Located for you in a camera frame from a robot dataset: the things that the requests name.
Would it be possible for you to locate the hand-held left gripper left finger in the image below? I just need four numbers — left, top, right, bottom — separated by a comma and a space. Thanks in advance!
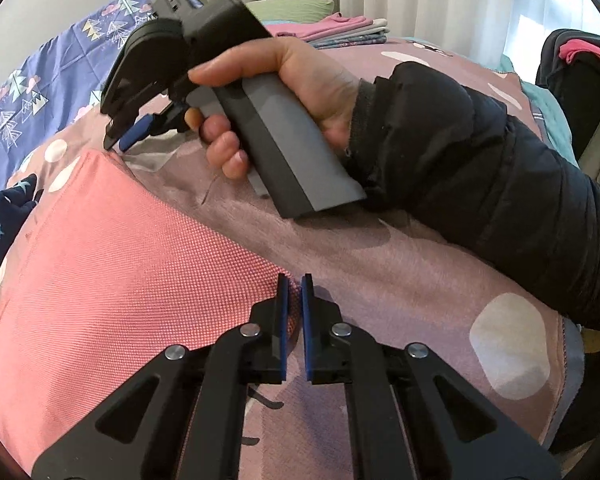
31, 274, 293, 480

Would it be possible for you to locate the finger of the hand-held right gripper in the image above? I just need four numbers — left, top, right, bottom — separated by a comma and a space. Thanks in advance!
102, 107, 133, 150
119, 102, 186, 152

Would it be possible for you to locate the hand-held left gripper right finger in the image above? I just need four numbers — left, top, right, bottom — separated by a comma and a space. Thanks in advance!
301, 273, 563, 480

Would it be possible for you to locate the pink long-sleeve shirt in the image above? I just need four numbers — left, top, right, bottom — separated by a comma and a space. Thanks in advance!
0, 151, 301, 411

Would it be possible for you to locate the person's right forearm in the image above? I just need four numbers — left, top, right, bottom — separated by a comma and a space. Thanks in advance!
347, 61, 600, 333

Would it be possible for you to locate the stack of folded clothes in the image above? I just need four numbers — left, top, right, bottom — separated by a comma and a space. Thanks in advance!
275, 12, 373, 43

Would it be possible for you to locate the person's right hand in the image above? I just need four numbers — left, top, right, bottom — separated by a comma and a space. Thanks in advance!
185, 37, 366, 181

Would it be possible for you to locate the green pillow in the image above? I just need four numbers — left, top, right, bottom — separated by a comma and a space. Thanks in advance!
247, 0, 338, 26

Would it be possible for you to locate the purple tree-print sheet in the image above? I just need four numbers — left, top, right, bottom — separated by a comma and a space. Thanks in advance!
0, 0, 176, 201

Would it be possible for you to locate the mauve polka dot blanket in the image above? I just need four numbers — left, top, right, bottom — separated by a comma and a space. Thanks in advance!
0, 35, 588, 461

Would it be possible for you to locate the navy star-print fleece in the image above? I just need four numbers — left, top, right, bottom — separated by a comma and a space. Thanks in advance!
0, 174, 43, 306

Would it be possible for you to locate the patterned folded garment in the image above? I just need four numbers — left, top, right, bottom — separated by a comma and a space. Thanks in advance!
312, 32, 388, 50

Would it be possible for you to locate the bright pink cloth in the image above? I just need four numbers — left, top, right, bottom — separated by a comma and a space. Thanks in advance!
557, 40, 600, 66

